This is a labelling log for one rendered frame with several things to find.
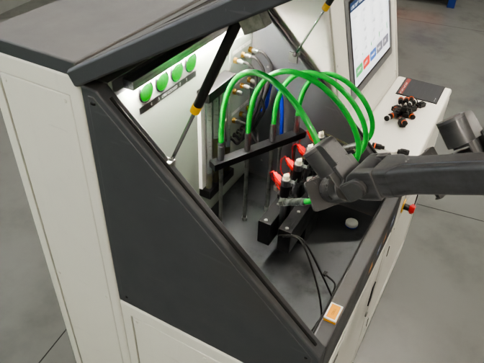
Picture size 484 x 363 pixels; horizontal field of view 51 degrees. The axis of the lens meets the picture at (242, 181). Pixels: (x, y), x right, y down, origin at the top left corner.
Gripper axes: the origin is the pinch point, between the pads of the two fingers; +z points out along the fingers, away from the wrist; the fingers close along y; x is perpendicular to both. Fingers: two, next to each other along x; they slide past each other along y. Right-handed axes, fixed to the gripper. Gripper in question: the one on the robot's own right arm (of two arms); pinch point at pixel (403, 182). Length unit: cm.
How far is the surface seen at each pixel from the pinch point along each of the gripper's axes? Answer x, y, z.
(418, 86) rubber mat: -91, 12, 45
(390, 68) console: -83, 24, 47
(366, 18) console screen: -57, 42, 27
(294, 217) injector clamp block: 5.2, 1.0, 34.8
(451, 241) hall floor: -132, -74, 99
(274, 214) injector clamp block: 8.5, 4.4, 38.2
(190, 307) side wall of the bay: 43, -3, 40
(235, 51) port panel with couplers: -5, 50, 35
